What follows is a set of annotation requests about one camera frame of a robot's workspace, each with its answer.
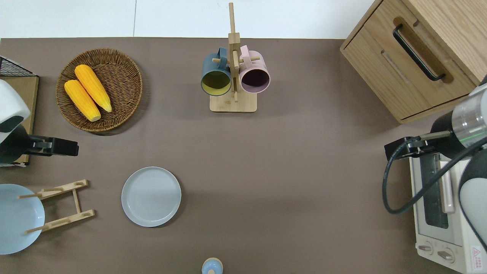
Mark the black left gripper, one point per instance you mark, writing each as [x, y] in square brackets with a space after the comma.
[15, 146]

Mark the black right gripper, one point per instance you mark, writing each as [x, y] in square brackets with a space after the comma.
[449, 137]

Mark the gray round plate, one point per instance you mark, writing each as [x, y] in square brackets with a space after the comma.
[151, 197]

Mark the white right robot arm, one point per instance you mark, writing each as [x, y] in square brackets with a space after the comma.
[471, 118]

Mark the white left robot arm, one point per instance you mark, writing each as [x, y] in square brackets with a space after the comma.
[11, 102]

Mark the low wooden plate rack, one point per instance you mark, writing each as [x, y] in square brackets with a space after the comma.
[77, 199]

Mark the light blue round plate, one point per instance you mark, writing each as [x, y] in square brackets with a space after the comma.
[19, 220]

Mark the yellow corn cob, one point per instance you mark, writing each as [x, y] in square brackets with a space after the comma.
[93, 88]
[81, 99]

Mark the wooden drawer cabinet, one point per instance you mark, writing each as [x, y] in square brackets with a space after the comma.
[380, 64]

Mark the white toaster oven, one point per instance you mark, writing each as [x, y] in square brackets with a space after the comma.
[437, 238]

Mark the brown wicker basket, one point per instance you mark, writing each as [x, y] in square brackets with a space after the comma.
[121, 76]

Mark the brown table mat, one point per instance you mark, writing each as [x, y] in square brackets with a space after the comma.
[304, 171]

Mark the pink mug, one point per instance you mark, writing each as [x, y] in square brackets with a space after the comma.
[258, 62]

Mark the wooden mug tree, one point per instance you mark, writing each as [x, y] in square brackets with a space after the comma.
[233, 104]

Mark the dark blue mug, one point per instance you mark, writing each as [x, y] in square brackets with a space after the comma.
[213, 64]

